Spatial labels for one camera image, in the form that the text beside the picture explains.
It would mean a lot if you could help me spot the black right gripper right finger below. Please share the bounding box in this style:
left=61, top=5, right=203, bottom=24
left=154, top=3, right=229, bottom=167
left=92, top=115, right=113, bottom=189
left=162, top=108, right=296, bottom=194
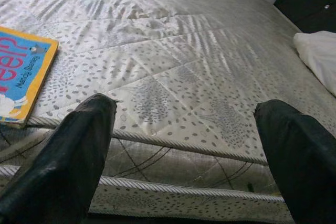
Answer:
left=254, top=100, right=336, bottom=224

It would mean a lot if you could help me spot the beige printed pillow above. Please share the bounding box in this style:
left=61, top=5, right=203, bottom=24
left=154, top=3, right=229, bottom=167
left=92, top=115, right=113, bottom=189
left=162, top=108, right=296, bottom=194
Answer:
left=292, top=30, right=336, bottom=98

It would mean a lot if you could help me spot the black tufted headboard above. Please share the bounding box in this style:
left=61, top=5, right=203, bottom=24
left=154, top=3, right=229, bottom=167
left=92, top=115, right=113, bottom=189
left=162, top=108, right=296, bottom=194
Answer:
left=272, top=0, right=336, bottom=34

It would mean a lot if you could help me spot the yellow blue children's book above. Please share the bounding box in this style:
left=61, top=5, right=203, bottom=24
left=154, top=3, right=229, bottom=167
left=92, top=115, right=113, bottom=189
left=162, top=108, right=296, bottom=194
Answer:
left=0, top=26, right=59, bottom=130

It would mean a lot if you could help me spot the white quilted mattress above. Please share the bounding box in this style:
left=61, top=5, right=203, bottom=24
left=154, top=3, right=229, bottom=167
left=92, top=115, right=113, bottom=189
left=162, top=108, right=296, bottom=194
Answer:
left=0, top=0, right=336, bottom=202

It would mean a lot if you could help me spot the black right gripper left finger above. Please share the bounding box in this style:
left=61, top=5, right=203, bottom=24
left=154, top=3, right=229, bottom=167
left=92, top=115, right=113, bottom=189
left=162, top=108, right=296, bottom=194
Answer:
left=0, top=94, right=118, bottom=224

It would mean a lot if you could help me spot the patterned fabric bed base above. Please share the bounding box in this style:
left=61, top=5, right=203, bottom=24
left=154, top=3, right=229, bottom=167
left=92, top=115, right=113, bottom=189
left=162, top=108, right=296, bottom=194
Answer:
left=0, top=166, right=295, bottom=218

